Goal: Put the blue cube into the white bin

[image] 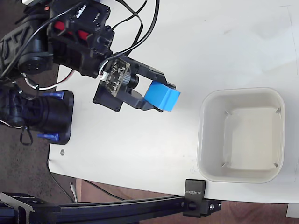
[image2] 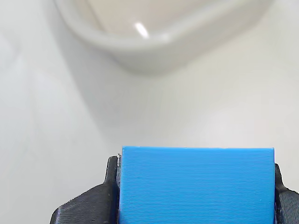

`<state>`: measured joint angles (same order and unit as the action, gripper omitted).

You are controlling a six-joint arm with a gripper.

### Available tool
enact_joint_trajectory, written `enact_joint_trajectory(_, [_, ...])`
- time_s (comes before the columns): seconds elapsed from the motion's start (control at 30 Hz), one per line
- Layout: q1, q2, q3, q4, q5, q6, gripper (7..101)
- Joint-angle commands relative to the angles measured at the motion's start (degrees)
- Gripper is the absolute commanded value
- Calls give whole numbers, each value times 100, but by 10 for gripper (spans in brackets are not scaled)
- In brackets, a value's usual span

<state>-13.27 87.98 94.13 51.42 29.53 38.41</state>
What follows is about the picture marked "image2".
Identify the white square plastic bin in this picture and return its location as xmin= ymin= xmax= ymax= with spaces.
xmin=52 ymin=0 xmax=278 ymax=76

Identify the blue block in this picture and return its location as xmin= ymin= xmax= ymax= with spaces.
xmin=118 ymin=145 xmax=277 ymax=224

